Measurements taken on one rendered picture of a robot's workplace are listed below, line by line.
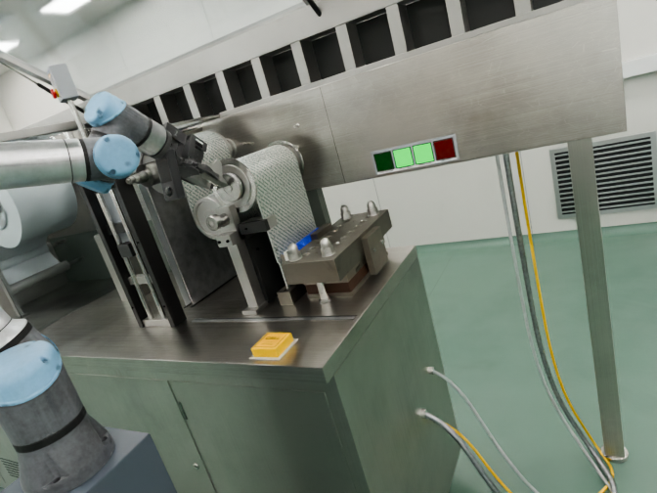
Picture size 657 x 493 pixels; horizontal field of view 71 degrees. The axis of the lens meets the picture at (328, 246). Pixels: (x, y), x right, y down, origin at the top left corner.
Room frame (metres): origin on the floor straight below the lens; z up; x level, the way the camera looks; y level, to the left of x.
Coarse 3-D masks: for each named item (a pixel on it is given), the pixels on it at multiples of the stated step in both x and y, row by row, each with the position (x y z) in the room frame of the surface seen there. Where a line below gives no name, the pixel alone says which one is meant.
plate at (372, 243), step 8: (368, 232) 1.24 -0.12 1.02; (376, 232) 1.25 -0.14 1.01; (368, 240) 1.19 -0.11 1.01; (376, 240) 1.24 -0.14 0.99; (368, 248) 1.19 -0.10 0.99; (376, 248) 1.23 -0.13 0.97; (384, 248) 1.27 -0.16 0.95; (368, 256) 1.20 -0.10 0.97; (376, 256) 1.22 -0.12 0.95; (384, 256) 1.26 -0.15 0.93; (368, 264) 1.20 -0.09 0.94; (376, 264) 1.21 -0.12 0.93; (384, 264) 1.25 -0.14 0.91; (376, 272) 1.19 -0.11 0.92
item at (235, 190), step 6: (228, 174) 1.20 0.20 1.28; (234, 174) 1.21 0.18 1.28; (228, 180) 1.20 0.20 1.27; (234, 180) 1.19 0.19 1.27; (240, 180) 1.20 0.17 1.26; (228, 186) 1.21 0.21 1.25; (234, 186) 1.20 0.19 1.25; (240, 186) 1.19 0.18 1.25; (222, 192) 1.22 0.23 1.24; (228, 192) 1.22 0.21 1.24; (234, 192) 1.20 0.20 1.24; (240, 192) 1.19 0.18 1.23; (228, 198) 1.21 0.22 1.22; (234, 198) 1.20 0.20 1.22; (240, 198) 1.21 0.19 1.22
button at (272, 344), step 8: (264, 336) 0.97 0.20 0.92; (272, 336) 0.96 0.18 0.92; (280, 336) 0.95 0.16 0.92; (288, 336) 0.95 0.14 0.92; (256, 344) 0.94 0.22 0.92; (264, 344) 0.93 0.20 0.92; (272, 344) 0.92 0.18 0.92; (280, 344) 0.92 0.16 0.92; (288, 344) 0.94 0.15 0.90; (256, 352) 0.93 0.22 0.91; (264, 352) 0.92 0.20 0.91; (272, 352) 0.90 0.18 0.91; (280, 352) 0.91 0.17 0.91
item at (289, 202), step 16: (272, 192) 1.26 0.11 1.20; (288, 192) 1.32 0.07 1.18; (304, 192) 1.39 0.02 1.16; (272, 208) 1.24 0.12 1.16; (288, 208) 1.30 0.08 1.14; (304, 208) 1.37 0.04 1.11; (288, 224) 1.28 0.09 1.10; (304, 224) 1.35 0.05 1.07; (272, 240) 1.20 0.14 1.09; (288, 240) 1.26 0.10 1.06
